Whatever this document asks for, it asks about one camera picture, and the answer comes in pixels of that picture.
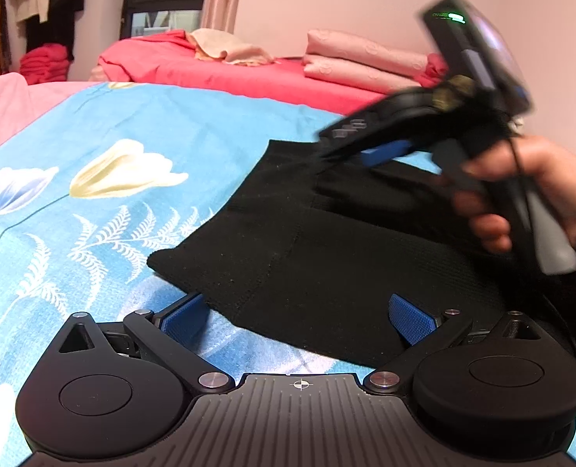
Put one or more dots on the red bedsheet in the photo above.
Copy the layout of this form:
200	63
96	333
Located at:
219	75

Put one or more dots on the pile of red clothes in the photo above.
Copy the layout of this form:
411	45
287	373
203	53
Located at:
44	63

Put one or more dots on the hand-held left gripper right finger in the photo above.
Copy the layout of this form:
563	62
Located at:
412	322

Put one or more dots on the black pants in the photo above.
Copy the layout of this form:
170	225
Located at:
317	253

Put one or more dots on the person's right hand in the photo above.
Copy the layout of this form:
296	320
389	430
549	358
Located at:
555	175

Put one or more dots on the blue floral blanket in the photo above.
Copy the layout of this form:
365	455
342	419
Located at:
122	253

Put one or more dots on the pink blanket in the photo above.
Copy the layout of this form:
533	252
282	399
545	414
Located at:
6	107

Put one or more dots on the peach towel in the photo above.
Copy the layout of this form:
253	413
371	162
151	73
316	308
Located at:
224	47

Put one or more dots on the dark framed window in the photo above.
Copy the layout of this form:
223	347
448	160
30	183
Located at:
166	5

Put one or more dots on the folded pink pillows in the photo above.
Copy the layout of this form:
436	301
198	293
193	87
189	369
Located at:
365	51

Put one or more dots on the pink folded quilt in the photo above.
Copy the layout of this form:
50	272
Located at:
356	75

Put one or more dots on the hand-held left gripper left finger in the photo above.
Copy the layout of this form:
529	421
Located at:
185	320

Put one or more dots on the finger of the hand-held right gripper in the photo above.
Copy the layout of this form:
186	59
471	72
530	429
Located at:
375	119
385	152

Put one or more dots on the red bundled cloth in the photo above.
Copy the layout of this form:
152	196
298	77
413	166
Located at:
437	70

